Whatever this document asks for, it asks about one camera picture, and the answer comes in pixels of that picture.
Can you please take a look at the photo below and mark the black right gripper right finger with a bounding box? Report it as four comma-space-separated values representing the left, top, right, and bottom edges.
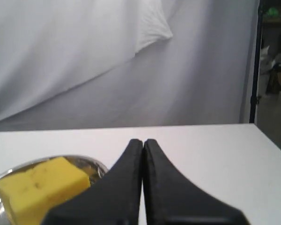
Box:
143, 139, 246, 225

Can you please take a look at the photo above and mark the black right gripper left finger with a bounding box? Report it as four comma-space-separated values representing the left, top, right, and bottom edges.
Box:
42, 139, 143, 225

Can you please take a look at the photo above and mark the yellow sponge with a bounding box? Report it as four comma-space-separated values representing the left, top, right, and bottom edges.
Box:
0, 157, 90, 225

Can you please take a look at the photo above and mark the round stainless steel dish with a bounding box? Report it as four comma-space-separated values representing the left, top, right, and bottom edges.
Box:
0, 155, 108, 225

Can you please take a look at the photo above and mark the black backdrop stand pole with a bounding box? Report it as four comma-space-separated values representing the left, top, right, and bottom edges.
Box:
249, 0, 264, 123

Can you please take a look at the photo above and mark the grey backdrop cloth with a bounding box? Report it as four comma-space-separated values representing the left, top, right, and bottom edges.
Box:
0, 0, 259, 131

